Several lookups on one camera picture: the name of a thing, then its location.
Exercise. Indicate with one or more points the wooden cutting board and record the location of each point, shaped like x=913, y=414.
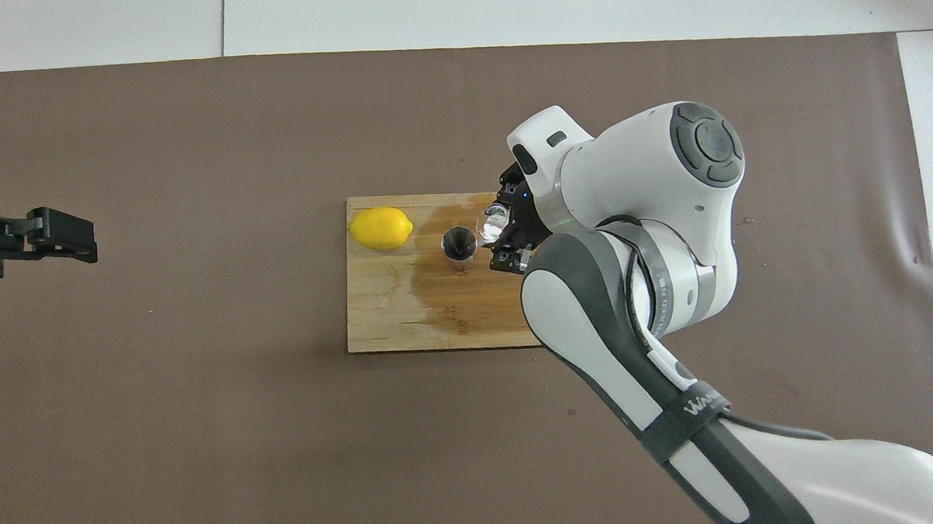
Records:
x=397, y=315

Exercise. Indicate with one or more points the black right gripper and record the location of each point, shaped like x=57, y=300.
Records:
x=524, y=218

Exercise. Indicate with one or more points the steel double jigger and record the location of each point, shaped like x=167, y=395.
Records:
x=460, y=244

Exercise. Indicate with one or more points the brown table mat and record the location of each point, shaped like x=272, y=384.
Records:
x=201, y=432

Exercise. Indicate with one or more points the yellow lemon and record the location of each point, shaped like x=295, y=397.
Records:
x=381, y=228

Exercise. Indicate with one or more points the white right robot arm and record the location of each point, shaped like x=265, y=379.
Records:
x=648, y=186

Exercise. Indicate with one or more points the small clear glass cup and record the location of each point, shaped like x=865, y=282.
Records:
x=495, y=224

